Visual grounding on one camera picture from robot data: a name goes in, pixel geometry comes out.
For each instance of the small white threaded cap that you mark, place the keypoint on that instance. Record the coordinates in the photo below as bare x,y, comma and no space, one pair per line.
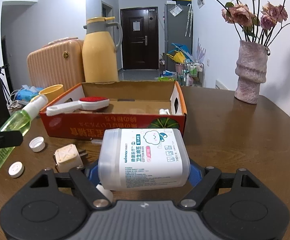
37,145

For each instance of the yellow plastic item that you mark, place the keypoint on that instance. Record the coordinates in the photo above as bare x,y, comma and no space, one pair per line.
178,57

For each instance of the white wall socket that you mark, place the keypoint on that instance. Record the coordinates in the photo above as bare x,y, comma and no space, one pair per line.
208,62

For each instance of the dried pink roses bouquet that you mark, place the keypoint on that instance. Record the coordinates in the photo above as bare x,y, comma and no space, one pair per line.
240,15

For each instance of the pink bin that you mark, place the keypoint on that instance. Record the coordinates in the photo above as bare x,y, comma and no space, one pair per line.
178,68

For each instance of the wall picture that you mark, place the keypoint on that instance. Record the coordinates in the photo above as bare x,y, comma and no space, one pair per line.
200,2

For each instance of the white cotton swab box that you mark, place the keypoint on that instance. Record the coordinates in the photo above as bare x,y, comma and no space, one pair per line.
145,160

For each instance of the dark brown entrance door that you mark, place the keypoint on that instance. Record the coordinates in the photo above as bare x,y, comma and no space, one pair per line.
137,50

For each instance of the orange ribbed suitcase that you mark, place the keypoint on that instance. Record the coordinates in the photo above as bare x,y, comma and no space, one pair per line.
52,65

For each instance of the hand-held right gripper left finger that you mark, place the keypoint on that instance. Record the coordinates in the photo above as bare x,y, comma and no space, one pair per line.
92,172

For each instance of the small white spray bottle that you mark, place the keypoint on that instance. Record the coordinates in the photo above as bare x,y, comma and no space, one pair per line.
164,111

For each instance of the paper notice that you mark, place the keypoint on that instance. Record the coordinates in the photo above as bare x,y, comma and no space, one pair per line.
136,26

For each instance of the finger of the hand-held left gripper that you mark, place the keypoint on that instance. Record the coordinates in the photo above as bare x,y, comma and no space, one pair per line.
4,140

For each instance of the blue plastic frame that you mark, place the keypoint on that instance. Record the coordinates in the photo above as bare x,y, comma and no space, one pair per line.
182,48

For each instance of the purple flower wall decal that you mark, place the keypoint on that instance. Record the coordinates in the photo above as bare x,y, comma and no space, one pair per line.
200,52

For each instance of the clear plastic bag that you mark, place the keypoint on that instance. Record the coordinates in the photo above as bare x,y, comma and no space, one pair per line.
175,10

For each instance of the blue tissue pack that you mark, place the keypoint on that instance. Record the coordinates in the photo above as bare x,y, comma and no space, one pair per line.
24,95

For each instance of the grey refrigerator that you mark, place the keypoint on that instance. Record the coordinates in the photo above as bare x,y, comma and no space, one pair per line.
170,42

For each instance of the yellow mug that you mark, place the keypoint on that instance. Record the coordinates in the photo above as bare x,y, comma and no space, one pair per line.
52,92

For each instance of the red cardboard box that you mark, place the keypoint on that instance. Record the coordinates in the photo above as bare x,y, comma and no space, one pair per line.
67,130

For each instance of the flat white round lid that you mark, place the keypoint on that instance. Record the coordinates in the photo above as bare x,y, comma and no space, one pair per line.
16,169

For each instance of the hanging folded umbrellas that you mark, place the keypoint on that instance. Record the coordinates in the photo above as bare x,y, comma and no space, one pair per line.
188,22

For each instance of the green spray bottle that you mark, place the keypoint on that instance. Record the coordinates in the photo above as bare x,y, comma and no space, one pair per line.
14,122

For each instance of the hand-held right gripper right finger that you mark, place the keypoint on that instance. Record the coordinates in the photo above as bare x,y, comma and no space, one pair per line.
197,175

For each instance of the black tripod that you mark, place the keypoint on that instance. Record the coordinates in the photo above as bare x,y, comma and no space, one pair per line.
1,70

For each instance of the yellow thermos jug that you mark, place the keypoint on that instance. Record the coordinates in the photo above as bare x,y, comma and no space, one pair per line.
98,62

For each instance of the beige power plug adapter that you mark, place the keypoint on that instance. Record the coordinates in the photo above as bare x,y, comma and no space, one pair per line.
67,156

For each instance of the green packet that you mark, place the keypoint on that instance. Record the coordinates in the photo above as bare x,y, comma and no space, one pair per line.
166,78

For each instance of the pink ceramic vase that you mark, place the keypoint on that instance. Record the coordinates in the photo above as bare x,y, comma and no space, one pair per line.
250,75

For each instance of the white wall heater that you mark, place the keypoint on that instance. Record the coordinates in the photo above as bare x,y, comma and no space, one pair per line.
221,85

